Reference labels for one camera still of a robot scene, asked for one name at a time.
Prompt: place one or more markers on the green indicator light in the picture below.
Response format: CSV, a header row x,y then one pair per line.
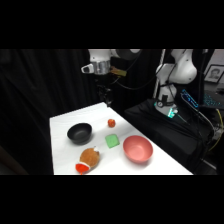
x,y
171,112

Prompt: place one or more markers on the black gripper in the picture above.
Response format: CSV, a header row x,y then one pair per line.
x,y
102,89

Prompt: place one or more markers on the keyboard with blue lights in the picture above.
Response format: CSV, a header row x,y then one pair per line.
x,y
196,99

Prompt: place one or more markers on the framed picture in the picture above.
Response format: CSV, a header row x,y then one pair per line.
x,y
214,74

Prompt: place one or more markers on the brown and orange plush toy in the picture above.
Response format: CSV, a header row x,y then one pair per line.
x,y
89,158

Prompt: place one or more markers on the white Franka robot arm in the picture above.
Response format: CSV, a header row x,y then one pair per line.
x,y
180,70

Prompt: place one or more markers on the green sponge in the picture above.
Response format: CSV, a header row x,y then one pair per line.
x,y
112,141

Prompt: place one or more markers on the pink bowl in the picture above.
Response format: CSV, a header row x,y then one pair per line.
x,y
137,149

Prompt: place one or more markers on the black bowl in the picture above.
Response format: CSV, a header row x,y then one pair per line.
x,y
79,133

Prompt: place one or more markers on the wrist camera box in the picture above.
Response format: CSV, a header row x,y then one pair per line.
x,y
118,71

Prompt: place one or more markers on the black curtain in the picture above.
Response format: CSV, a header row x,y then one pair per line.
x,y
33,100

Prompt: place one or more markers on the black covered robot stand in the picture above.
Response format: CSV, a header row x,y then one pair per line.
x,y
156,123

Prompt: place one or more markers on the red ball with orange spots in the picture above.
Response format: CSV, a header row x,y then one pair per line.
x,y
111,123

